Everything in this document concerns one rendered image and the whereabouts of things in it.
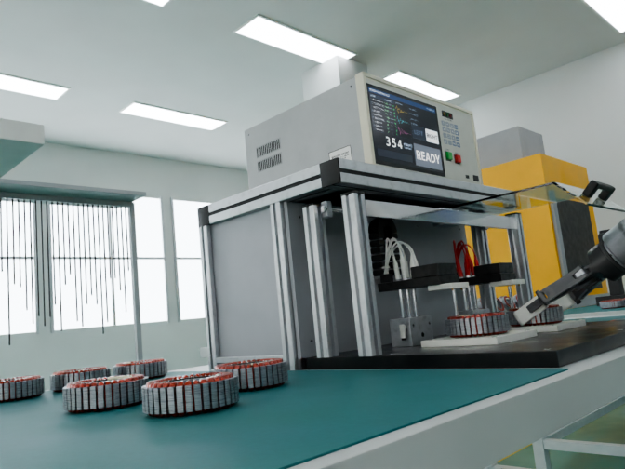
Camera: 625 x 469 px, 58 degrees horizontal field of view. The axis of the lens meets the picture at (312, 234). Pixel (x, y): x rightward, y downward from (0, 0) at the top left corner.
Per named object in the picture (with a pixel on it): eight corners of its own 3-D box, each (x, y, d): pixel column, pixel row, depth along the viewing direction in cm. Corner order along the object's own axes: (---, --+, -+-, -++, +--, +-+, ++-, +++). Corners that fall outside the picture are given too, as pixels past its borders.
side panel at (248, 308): (306, 368, 107) (290, 203, 111) (294, 371, 105) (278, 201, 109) (219, 369, 126) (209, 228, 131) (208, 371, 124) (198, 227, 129)
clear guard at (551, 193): (627, 212, 126) (622, 186, 127) (588, 204, 109) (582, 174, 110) (492, 236, 149) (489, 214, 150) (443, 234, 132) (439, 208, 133)
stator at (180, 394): (125, 422, 62) (123, 387, 63) (168, 404, 73) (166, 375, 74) (220, 414, 60) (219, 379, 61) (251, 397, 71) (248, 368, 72)
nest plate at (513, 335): (537, 336, 102) (536, 328, 103) (498, 344, 92) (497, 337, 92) (464, 339, 113) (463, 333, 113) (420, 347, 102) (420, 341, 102)
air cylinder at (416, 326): (434, 341, 113) (431, 314, 114) (413, 346, 108) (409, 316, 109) (414, 342, 117) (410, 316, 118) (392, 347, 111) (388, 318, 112)
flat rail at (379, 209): (517, 229, 143) (515, 217, 143) (357, 215, 99) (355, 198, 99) (512, 230, 144) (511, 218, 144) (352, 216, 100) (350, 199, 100)
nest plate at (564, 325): (586, 325, 119) (585, 319, 120) (557, 331, 109) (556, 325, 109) (518, 328, 130) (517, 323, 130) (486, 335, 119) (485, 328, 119)
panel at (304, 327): (479, 328, 151) (464, 219, 156) (301, 358, 105) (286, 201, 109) (475, 328, 152) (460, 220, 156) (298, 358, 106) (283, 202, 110)
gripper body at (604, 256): (623, 270, 104) (582, 300, 109) (637, 270, 110) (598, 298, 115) (595, 238, 108) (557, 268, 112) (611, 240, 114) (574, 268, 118)
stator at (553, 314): (572, 320, 120) (569, 302, 120) (551, 324, 112) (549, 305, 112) (522, 324, 127) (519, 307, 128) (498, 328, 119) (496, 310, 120)
